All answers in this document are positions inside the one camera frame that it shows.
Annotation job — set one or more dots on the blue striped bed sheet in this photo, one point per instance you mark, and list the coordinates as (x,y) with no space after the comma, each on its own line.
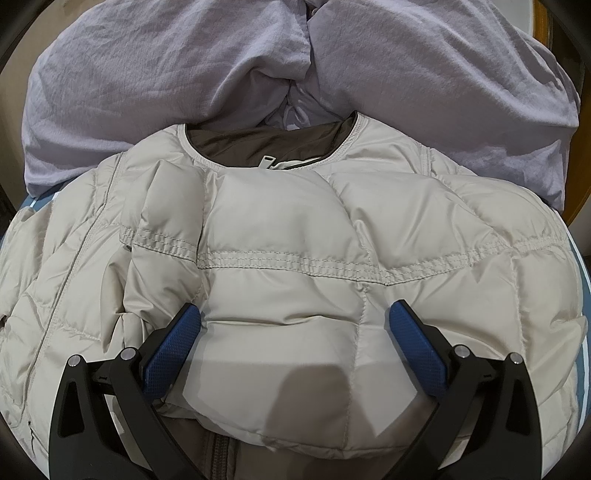
(581,318)

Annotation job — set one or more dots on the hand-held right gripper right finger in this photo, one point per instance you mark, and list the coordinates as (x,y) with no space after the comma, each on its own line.
(418,344)

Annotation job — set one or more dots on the beige puffer jacket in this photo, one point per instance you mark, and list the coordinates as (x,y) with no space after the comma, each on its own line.
(295,230)

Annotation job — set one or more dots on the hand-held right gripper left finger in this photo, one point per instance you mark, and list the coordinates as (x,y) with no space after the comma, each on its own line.
(170,353)

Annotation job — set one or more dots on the lavender garment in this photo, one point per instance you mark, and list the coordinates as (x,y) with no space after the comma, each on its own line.
(406,78)

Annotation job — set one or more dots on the wooden bed frame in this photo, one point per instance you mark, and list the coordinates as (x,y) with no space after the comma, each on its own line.
(561,124)

